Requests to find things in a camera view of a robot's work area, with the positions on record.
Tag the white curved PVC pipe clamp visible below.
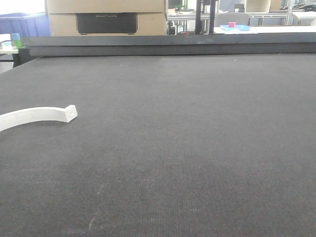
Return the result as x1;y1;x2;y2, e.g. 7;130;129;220
0;105;78;131

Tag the lower cardboard box black panel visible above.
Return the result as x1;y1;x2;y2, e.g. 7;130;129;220
49;12;167;36

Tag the light blue tray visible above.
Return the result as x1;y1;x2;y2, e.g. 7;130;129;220
220;25;251;32

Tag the pink cube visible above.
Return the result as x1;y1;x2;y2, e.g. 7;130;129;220
228;22;236;28

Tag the upper cardboard box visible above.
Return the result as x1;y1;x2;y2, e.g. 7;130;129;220
46;0;168;14

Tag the blue plastic crate background left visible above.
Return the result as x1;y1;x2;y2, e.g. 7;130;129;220
0;12;51;37

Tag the dark raised table edge board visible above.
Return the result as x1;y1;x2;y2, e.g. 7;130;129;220
21;32;316;57

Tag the blue green small cup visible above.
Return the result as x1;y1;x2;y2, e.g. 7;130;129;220
11;33;22;48

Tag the black vertical post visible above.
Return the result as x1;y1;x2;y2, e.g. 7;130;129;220
195;0;203;35

